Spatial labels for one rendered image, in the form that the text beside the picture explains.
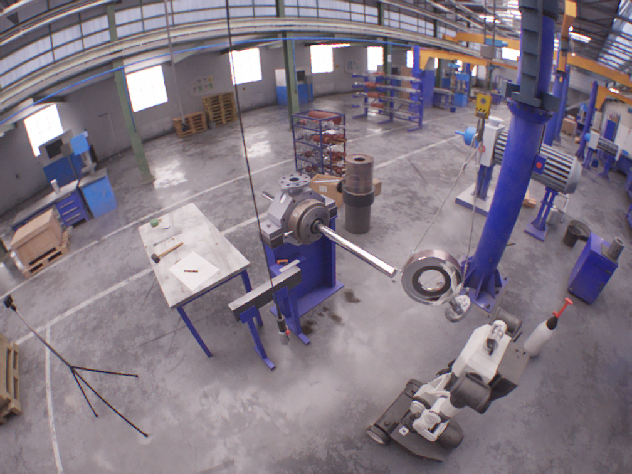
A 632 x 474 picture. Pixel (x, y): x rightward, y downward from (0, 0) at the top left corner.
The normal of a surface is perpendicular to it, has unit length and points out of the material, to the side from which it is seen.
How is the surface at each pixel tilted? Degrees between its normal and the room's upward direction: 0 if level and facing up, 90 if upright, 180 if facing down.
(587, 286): 90
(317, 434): 0
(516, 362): 0
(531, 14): 90
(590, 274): 90
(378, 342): 0
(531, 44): 90
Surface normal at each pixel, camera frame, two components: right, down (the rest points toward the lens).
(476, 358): -0.05, -0.80
